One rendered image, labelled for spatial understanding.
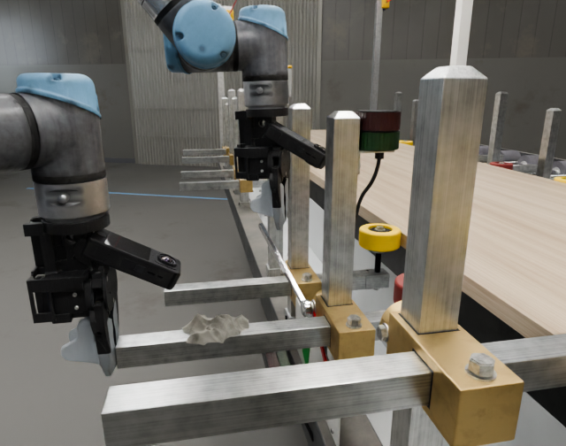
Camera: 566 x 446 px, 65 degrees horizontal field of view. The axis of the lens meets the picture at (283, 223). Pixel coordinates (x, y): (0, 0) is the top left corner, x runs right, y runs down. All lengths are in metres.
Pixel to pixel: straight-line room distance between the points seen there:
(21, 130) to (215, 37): 0.24
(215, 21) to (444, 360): 0.44
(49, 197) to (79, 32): 7.96
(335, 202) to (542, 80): 6.54
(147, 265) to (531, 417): 0.51
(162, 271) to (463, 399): 0.35
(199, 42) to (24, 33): 8.56
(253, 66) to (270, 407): 0.54
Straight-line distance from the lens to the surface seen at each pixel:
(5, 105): 0.49
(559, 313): 0.65
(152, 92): 7.70
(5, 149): 0.48
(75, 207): 0.52
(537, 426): 0.67
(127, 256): 0.54
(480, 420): 0.36
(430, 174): 0.35
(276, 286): 0.85
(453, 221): 0.37
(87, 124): 0.52
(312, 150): 0.73
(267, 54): 0.73
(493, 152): 2.15
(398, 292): 0.64
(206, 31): 0.58
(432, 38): 6.85
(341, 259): 0.62
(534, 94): 7.04
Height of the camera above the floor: 1.16
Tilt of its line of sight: 16 degrees down
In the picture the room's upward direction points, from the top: straight up
